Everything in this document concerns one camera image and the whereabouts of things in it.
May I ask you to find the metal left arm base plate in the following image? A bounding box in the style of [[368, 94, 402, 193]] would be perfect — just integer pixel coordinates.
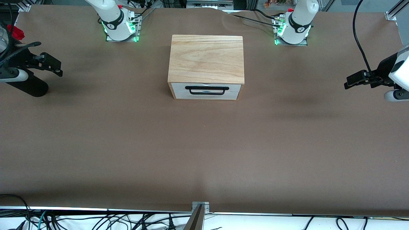
[[273, 16, 309, 47]]

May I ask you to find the black drawer handle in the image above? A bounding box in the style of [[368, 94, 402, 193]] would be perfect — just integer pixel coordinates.
[[185, 86, 230, 96]]

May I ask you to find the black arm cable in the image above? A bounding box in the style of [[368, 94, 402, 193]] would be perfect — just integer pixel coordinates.
[[0, 42, 42, 68], [353, 0, 384, 84]]

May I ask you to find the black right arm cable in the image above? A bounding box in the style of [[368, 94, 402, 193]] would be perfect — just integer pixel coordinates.
[[0, 42, 42, 68]]

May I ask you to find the grey power strip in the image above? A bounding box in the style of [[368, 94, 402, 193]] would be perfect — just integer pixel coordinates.
[[187, 0, 234, 8]]

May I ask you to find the red clamp piece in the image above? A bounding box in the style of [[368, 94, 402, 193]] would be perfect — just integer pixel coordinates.
[[7, 25, 25, 41]]

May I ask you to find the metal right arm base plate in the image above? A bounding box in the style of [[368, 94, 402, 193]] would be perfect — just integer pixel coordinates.
[[105, 9, 142, 42]]

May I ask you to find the aluminium camera mount beam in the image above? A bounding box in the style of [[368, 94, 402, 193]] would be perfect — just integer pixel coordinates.
[[184, 204, 205, 230]]

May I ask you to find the colourful background object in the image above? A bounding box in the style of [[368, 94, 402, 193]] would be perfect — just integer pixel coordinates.
[[264, 0, 288, 8]]

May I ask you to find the black looped floor cable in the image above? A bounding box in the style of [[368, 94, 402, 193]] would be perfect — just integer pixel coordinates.
[[0, 194, 31, 221]]

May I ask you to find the black ribbed cylinder grip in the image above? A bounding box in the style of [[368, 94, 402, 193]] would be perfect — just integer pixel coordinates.
[[6, 72, 49, 98]]

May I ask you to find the black right base cable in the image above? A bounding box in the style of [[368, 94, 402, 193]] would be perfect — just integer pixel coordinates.
[[128, 0, 154, 20]]

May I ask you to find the silver metal bracket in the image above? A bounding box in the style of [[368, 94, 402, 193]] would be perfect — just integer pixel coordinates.
[[191, 201, 210, 214]]

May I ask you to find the teal floor cable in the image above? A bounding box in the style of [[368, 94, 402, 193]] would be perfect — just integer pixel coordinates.
[[38, 211, 48, 230]]

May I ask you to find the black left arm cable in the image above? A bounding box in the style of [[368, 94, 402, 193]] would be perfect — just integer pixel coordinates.
[[353, 0, 384, 84]]

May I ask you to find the silver table edge rail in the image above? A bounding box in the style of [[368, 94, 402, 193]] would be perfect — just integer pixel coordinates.
[[0, 206, 409, 218]]

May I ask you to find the light wooden drawer cabinet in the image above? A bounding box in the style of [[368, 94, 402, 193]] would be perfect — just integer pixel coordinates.
[[167, 34, 245, 100]]

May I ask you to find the short black base cable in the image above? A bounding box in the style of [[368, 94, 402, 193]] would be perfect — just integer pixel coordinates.
[[254, 9, 277, 19]]

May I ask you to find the long black base cable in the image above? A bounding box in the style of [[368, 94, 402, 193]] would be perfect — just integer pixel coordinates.
[[224, 11, 282, 26]]

